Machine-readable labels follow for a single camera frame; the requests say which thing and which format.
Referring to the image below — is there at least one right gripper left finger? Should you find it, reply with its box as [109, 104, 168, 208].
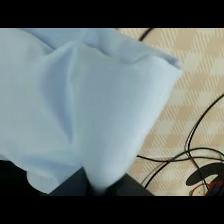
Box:
[49, 167, 90, 197]

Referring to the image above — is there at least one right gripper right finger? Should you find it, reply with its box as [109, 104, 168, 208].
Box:
[105, 173, 155, 197]

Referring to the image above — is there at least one light blue shirt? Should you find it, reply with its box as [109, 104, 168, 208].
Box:
[0, 27, 184, 196]

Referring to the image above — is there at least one black cable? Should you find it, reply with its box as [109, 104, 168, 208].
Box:
[184, 94, 224, 192]
[138, 27, 155, 43]
[136, 147, 224, 188]

